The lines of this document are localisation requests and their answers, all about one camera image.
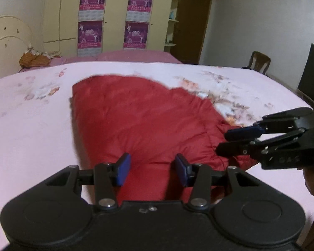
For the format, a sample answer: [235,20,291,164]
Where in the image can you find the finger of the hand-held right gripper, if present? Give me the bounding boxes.
[224,107,314,141]
[216,128,306,163]

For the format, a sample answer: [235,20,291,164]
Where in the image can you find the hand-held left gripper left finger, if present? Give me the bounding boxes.
[46,152,132,211]

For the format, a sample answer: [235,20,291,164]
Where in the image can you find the patterned crumpled cloth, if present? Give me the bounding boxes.
[28,46,61,58]

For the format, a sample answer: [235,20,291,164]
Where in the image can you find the brown wooden door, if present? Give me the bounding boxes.
[171,0,214,65]

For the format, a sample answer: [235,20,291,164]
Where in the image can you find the dark flat panel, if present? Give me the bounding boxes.
[298,43,314,108]

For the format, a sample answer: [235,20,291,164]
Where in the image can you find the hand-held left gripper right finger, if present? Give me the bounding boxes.
[175,154,262,211]

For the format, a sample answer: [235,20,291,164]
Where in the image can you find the cream corner shelf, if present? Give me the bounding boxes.
[164,0,184,53]

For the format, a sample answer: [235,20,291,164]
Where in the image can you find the pink pillow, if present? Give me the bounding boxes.
[18,50,184,72]

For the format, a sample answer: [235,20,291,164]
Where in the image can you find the cream wardrobe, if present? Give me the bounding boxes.
[43,0,176,56]

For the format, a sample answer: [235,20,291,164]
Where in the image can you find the cream headboard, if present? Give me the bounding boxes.
[0,15,42,77]

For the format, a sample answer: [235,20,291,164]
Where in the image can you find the red padded jacket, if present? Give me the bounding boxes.
[69,74,261,207]

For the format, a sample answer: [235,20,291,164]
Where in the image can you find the orange cloth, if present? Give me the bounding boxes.
[19,53,51,69]

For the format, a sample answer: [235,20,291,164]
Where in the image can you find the wooden chair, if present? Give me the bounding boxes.
[242,51,272,74]

